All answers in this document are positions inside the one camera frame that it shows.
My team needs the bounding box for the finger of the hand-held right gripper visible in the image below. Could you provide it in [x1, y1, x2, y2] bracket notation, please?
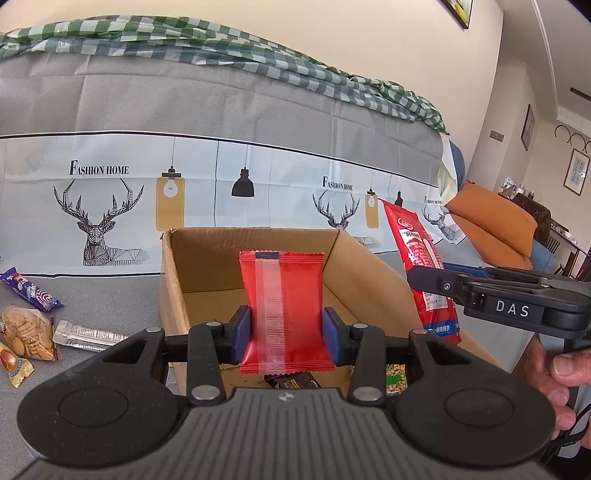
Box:
[444, 263, 491, 278]
[406, 265, 468, 304]

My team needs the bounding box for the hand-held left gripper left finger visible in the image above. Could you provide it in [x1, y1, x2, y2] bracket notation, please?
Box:
[99, 305, 252, 407]

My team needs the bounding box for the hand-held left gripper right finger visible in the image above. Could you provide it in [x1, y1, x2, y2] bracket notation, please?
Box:
[322, 307, 481, 407]

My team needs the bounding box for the long red snack packet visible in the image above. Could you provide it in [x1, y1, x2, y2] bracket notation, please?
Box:
[379, 199, 463, 347]

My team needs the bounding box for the cardboard box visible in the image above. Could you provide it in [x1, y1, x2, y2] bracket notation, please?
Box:
[159, 226, 505, 403]

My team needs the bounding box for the red square snack packet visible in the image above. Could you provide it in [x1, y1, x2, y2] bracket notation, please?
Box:
[239, 250, 334, 376]

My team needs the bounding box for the person's right hand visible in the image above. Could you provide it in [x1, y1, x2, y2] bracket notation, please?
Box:
[524, 342, 591, 439]

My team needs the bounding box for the orange cushion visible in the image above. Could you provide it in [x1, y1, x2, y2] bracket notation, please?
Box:
[447, 184, 539, 258]
[450, 215, 533, 271]

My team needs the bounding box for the dark snack packet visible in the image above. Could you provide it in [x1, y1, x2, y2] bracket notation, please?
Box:
[263, 372, 320, 391]

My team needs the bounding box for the dark wooden table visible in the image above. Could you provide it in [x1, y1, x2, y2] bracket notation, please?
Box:
[549, 225, 588, 278]

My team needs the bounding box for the green nut packet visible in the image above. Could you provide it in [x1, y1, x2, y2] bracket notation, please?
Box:
[385, 363, 408, 396]

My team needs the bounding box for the cream cloth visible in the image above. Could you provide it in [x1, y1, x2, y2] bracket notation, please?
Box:
[435, 134, 459, 200]

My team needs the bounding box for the silver snack packet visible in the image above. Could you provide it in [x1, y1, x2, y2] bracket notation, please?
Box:
[52, 319, 130, 353]

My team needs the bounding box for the purple snack packet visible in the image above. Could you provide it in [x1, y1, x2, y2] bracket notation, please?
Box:
[0, 268, 65, 313]

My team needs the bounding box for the clear biscuit packet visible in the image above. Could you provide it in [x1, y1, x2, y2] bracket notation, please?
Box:
[0, 306, 62, 361]

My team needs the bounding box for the gold candy packet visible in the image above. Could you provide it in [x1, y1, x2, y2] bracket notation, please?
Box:
[0, 342, 36, 389]

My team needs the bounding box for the grey deer printed cloth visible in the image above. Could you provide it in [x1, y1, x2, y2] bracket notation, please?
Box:
[0, 48, 532, 402]

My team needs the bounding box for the green checked cloth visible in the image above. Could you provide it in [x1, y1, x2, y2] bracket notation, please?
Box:
[0, 14, 450, 136]

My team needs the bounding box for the black strap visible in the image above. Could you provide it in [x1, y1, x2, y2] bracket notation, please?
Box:
[541, 427, 590, 468]

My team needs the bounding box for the narrow framed wall picture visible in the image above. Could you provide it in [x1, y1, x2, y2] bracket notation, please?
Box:
[520, 103, 537, 151]

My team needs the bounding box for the black curved wall ornament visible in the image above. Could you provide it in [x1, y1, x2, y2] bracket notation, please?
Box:
[553, 124, 591, 154]

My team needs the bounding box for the dark framed wall picture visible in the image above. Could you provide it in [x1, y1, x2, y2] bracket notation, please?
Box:
[440, 0, 474, 30]

